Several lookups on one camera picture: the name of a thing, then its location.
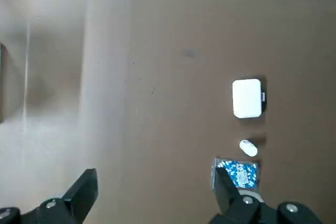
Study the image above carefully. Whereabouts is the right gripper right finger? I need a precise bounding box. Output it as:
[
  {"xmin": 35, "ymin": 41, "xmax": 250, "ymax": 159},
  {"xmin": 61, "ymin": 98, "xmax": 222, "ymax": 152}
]
[{"xmin": 209, "ymin": 166, "xmax": 326, "ymax": 224}]

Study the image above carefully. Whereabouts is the small white pill bottle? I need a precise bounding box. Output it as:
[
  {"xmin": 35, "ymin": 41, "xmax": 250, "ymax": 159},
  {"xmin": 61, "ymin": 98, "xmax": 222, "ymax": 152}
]
[{"xmin": 239, "ymin": 138, "xmax": 258, "ymax": 158}]

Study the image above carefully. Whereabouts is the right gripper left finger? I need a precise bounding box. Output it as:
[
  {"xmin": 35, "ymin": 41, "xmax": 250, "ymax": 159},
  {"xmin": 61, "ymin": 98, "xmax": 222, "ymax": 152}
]
[{"xmin": 0, "ymin": 167, "xmax": 99, "ymax": 224}]

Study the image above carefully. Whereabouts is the white plastic pill box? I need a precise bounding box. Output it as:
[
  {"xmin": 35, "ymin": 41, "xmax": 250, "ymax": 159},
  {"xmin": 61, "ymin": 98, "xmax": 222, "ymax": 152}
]
[{"xmin": 232, "ymin": 78, "xmax": 266, "ymax": 120}]

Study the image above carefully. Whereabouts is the bag of blue white capsules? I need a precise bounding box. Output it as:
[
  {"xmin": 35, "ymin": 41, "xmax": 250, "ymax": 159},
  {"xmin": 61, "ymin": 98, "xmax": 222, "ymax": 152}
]
[{"xmin": 211, "ymin": 156, "xmax": 261, "ymax": 191}]

